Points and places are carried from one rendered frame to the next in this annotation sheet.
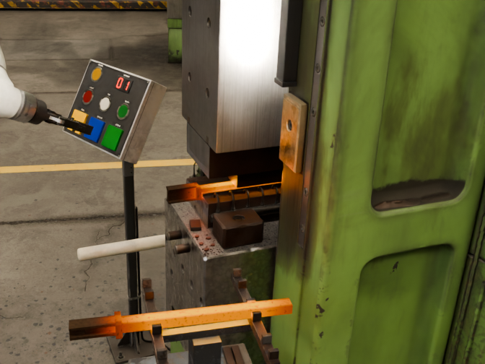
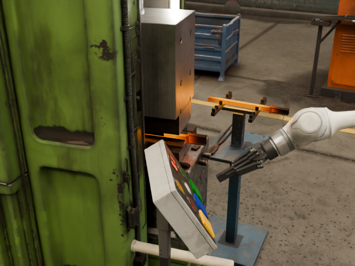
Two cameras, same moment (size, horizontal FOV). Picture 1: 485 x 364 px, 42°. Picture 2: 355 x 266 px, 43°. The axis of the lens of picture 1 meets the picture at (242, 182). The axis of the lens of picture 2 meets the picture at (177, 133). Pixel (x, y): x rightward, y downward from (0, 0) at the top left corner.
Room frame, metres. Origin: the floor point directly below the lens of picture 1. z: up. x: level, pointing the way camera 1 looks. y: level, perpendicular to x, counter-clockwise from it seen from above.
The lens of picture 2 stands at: (3.09, 1.29, 1.94)
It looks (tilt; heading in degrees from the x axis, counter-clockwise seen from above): 26 degrees down; 220
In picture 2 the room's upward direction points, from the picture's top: straight up
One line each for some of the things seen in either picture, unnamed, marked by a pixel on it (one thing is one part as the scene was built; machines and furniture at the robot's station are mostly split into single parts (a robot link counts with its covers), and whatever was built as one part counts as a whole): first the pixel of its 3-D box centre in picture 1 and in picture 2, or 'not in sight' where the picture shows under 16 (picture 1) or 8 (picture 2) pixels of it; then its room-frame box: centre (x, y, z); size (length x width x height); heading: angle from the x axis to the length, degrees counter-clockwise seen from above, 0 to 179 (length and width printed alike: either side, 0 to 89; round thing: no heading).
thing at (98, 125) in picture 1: (95, 129); (199, 207); (2.03, 0.51, 1.01); 0.07 x 0.05 x 0.07; 48
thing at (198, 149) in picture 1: (265, 141); (141, 111); (1.73, -0.06, 1.12); 0.42 x 0.20 x 0.10; 113
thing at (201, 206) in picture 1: (262, 189); (143, 141); (1.73, -0.06, 0.96); 0.42 x 0.20 x 0.09; 113
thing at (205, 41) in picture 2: not in sight; (191, 41); (-1.71, -2.48, 0.36); 1.20 x 0.80 x 0.72; 108
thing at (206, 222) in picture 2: (78, 122); (205, 224); (2.10, 0.59, 1.01); 0.07 x 0.05 x 0.07; 48
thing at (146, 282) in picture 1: (194, 282); (233, 111); (1.19, 0.10, 0.98); 0.23 x 0.06 x 0.02; 106
